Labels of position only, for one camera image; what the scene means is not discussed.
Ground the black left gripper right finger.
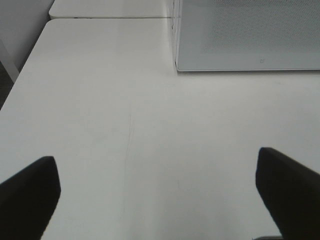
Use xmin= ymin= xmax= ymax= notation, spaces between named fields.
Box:
xmin=255 ymin=147 xmax=320 ymax=240

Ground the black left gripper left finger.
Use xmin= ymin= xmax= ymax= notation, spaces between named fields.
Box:
xmin=0 ymin=156 xmax=61 ymax=240

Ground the white microwave door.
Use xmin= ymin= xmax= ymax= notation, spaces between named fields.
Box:
xmin=173 ymin=0 xmax=320 ymax=72

